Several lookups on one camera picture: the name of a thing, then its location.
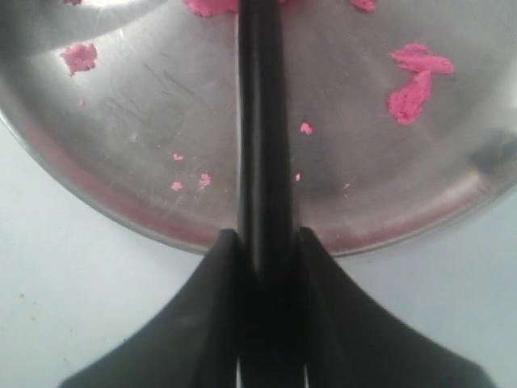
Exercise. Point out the black knife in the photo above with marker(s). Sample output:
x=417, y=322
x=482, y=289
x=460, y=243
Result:
x=268, y=352

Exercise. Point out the pink clay crumb right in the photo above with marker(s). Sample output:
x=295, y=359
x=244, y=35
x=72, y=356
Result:
x=406, y=104

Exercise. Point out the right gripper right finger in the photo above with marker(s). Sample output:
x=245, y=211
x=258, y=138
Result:
x=352, y=341

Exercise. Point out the round steel plate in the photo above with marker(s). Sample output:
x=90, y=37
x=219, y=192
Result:
x=148, y=137

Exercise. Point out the pink clay crumb front-middle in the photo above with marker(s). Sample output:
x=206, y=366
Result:
x=79, y=57

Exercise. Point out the pink clay lump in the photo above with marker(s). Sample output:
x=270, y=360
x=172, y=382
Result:
x=211, y=8

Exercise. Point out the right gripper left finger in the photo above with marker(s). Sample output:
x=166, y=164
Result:
x=190, y=343

